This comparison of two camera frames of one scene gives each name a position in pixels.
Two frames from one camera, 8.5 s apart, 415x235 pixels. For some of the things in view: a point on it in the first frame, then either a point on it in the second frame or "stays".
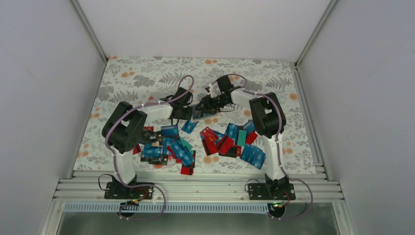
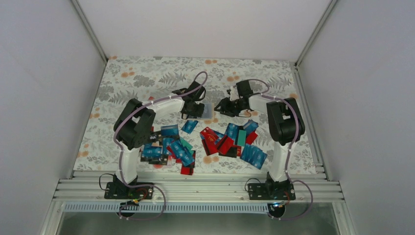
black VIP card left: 152,136 stays
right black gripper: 208,105 to 225,107
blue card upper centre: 189,126 stays
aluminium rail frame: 198,186 stays
